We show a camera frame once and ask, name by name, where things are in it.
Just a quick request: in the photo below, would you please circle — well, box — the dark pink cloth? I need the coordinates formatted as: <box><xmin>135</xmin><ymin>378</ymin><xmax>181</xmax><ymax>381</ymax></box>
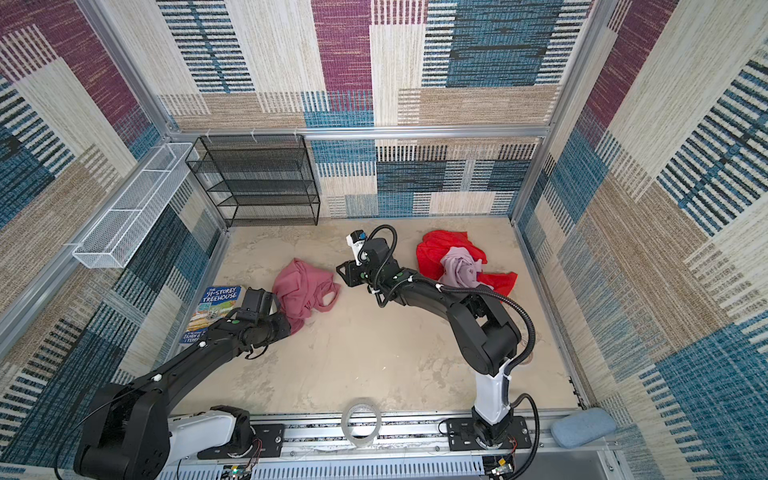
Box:
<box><xmin>272</xmin><ymin>259</ymin><xmax>341</xmax><ymax>334</ymax></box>

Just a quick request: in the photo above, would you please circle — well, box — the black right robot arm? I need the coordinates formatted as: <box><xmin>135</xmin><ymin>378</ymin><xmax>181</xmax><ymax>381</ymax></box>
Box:
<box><xmin>336</xmin><ymin>224</ymin><xmax>536</xmax><ymax>448</ymax></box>

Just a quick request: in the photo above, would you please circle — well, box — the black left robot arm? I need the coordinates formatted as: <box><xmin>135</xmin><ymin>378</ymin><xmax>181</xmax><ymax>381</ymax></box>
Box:
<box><xmin>73</xmin><ymin>289</ymin><xmax>291</xmax><ymax>479</ymax></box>

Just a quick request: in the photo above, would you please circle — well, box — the red cloth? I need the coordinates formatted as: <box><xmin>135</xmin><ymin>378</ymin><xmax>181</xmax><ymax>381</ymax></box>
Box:
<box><xmin>416</xmin><ymin>230</ymin><xmax>518</xmax><ymax>296</ymax></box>

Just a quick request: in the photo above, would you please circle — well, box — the light lilac cloth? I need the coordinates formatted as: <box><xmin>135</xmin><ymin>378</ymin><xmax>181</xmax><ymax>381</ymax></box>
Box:
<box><xmin>439</xmin><ymin>247</ymin><xmax>483</xmax><ymax>288</ymax></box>

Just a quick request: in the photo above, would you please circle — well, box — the treehouse children's book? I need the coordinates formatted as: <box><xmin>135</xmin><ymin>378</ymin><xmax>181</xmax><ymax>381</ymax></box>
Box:
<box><xmin>179</xmin><ymin>286</ymin><xmax>244</xmax><ymax>348</ymax></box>

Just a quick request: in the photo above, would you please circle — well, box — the clear tape roll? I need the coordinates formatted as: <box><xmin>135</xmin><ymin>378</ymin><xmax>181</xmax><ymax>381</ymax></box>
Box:
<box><xmin>340</xmin><ymin>398</ymin><xmax>383</xmax><ymax>449</ymax></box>

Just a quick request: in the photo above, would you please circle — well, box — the blue grey sponge pad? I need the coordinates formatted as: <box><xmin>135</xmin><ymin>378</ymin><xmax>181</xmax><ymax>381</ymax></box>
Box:
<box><xmin>550</xmin><ymin>408</ymin><xmax>617</xmax><ymax>449</ymax></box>

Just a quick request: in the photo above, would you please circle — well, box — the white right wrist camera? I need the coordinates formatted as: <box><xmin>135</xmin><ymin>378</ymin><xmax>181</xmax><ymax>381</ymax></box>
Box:
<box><xmin>346</xmin><ymin>230</ymin><xmax>367</xmax><ymax>266</ymax></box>

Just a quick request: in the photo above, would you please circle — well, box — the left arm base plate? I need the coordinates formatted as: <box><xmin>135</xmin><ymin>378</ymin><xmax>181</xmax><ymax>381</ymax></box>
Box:
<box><xmin>196</xmin><ymin>424</ymin><xmax>285</xmax><ymax>460</ymax></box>

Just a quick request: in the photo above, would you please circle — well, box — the black wire mesh shelf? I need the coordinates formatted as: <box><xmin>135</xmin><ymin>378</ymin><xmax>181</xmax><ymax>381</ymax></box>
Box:
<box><xmin>185</xmin><ymin>134</ymin><xmax>321</xmax><ymax>228</ymax></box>

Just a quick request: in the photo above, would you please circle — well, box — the aluminium front rail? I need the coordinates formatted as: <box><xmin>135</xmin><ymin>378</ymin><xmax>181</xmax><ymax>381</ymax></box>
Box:
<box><xmin>101</xmin><ymin>409</ymin><xmax>625</xmax><ymax>480</ymax></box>

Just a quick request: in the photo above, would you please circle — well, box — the white wire mesh basket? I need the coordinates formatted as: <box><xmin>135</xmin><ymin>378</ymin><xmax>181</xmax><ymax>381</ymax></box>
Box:
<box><xmin>73</xmin><ymin>143</ymin><xmax>192</xmax><ymax>269</ymax></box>

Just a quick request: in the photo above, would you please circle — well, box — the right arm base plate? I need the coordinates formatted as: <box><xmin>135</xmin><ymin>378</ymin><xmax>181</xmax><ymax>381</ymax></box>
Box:
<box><xmin>437</xmin><ymin>416</ymin><xmax>533</xmax><ymax>451</ymax></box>

